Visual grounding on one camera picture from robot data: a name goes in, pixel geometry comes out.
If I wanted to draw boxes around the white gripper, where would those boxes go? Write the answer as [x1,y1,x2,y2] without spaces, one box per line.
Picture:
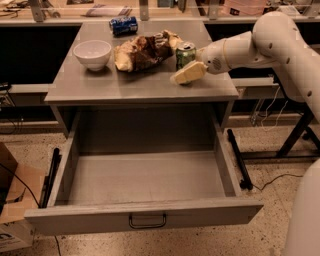
[170,39,230,85]

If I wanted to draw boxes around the green soda can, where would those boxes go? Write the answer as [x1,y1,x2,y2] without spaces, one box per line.
[176,41,196,71]

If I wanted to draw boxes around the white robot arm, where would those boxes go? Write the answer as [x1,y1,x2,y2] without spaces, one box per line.
[171,11,320,256]

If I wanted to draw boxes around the grey cabinet with top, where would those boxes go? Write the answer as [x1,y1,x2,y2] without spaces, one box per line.
[44,20,240,138]

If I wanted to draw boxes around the blue pepsi can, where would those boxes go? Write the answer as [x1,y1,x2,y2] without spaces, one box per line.
[109,16,138,36]

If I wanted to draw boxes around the grey open top drawer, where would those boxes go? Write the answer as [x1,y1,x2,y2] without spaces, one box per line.
[25,106,263,235]

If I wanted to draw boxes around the brown yellow chip bag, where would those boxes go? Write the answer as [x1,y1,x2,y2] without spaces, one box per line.
[114,30,183,72]

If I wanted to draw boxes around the white ceramic bowl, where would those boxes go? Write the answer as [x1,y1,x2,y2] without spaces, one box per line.
[73,40,112,71]

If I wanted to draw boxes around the dark side table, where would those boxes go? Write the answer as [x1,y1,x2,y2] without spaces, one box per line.
[241,81,320,160]

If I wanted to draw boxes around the cardboard box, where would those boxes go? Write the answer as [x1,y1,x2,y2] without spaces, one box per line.
[0,143,46,252]

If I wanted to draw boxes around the white hanging cable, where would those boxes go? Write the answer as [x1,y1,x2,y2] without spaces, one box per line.
[250,85,289,133]

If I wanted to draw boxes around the black right drawer rail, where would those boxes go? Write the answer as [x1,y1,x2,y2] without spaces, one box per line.
[227,129,253,190]

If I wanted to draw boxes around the black drawer rail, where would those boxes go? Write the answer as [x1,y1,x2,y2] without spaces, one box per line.
[40,148,61,208]
[227,129,253,190]

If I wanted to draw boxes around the black floor cable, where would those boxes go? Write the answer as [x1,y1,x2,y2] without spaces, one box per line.
[252,173,304,192]

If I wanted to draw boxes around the black drawer handle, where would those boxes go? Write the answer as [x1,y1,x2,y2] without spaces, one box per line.
[128,214,167,230]

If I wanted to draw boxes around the black left drawer rail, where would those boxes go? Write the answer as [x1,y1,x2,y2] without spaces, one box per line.
[40,148,61,208]

